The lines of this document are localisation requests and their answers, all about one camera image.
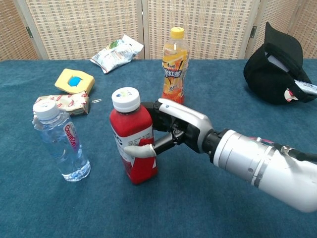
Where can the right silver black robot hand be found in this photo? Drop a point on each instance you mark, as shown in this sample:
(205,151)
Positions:
(188,121)

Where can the orange iced tea bottle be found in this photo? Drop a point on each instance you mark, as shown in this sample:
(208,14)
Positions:
(173,74)

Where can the red juice bottle white cap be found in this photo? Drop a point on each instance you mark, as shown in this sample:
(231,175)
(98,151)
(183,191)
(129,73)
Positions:
(131,124)

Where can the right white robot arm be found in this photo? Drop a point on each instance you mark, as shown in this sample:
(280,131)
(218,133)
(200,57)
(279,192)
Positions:
(262,161)

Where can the blue table cloth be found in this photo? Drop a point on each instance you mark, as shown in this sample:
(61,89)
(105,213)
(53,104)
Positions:
(173,203)

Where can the metal paper clip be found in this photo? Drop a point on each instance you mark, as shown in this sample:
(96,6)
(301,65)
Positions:
(96,101)

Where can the black baseball cap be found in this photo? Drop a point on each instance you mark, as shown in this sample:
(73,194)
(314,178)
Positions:
(270,74)

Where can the woven rattan folding screen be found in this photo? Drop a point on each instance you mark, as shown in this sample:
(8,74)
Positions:
(198,27)

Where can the white crumpled snack bag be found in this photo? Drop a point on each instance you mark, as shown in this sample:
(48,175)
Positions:
(116,54)

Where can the cream red printed snack packet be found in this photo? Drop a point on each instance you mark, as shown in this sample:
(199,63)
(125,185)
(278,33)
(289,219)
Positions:
(71,101)

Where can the yellow sponge with blue centre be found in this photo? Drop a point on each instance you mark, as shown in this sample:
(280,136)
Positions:
(74,81)

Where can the white marker pen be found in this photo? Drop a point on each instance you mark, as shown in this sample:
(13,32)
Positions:
(307,87)

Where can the clear water bottle white cap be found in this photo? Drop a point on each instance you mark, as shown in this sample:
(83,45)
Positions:
(63,138)

